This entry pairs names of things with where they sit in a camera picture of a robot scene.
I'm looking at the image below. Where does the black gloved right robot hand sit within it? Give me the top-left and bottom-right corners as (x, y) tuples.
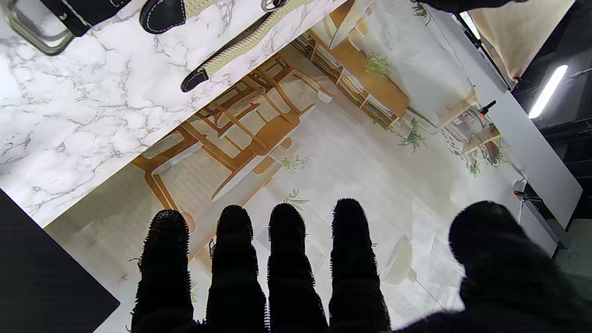
(131, 198), (592, 333)

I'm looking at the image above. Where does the beige woven belt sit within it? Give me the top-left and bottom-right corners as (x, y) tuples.
(180, 0), (320, 93)
(0, 0), (218, 56)

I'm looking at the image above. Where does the black open storage box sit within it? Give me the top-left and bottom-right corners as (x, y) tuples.
(0, 190), (121, 333)

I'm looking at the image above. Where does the printed room scene backdrop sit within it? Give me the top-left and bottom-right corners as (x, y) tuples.
(44, 0), (560, 333)

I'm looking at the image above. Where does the white backdrop support board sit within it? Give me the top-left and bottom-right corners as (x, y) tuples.
(435, 8), (583, 257)

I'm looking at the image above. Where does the white ceiling tube light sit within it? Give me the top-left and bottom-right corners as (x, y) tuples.
(529, 64), (569, 119)

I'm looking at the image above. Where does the beige hanging cloth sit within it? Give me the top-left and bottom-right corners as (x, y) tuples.
(467, 0), (576, 80)

